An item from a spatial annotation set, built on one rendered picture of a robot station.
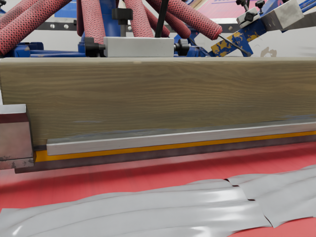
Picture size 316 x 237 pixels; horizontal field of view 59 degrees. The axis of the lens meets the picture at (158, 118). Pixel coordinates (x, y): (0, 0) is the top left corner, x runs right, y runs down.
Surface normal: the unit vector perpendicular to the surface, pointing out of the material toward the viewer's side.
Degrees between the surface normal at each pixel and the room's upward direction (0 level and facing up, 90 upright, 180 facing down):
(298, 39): 90
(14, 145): 90
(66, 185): 0
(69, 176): 0
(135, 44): 90
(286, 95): 90
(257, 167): 0
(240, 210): 33
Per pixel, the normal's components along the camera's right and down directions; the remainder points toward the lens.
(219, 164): 0.02, -0.96
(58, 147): 0.29, 0.27
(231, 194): 0.15, -0.66
